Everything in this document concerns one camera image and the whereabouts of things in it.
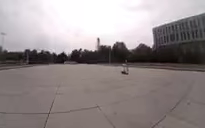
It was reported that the pale tower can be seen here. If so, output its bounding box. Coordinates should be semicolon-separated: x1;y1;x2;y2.
96;37;101;51

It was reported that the small wheeled robot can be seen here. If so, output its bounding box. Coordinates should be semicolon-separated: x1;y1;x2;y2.
120;59;130;76

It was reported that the row of dark trees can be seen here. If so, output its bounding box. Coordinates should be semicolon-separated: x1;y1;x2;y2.
0;41;205;66

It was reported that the grey concrete slab plaza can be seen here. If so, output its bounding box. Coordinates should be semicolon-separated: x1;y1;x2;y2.
0;63;205;128

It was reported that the grass strip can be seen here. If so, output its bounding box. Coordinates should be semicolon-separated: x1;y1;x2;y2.
99;62;205;73

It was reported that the large grey many-windowed building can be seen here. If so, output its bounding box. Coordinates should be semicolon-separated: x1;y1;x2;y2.
151;9;205;51

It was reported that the floodlight pole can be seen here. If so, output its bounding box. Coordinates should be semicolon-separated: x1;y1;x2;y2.
0;31;8;53

